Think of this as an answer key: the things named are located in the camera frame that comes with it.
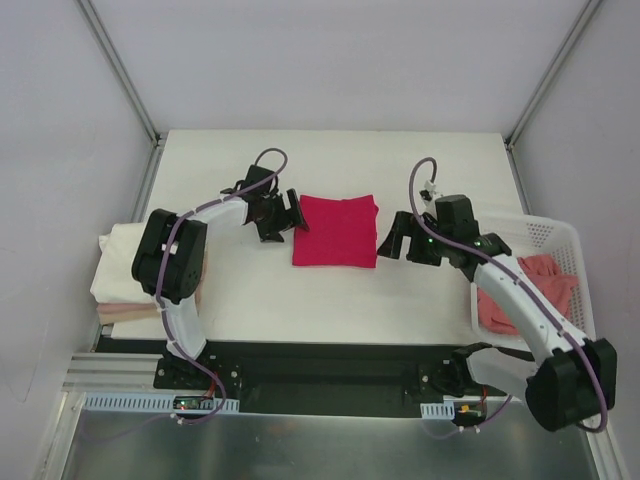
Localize magenta t-shirt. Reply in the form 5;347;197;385
292;195;379;269

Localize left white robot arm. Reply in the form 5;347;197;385
131;164;309;389

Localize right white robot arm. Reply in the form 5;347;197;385
377;195;617;433

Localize white plastic basket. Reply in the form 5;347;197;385
478;212;596;340

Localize salmon pink t-shirt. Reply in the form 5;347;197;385
477;254;579;336

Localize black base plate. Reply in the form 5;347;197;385
149;339;511;416

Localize right white cable duct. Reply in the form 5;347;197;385
420;400;456;421

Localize white cable duct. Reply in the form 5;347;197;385
420;400;456;421
84;392;240;415

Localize left aluminium frame post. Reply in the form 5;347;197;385
75;0;162;147

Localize aluminium frame post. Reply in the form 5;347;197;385
75;0;162;147
504;0;605;152

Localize right aluminium frame post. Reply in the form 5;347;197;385
504;0;605;152

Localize left white cable duct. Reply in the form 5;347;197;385
84;392;240;415

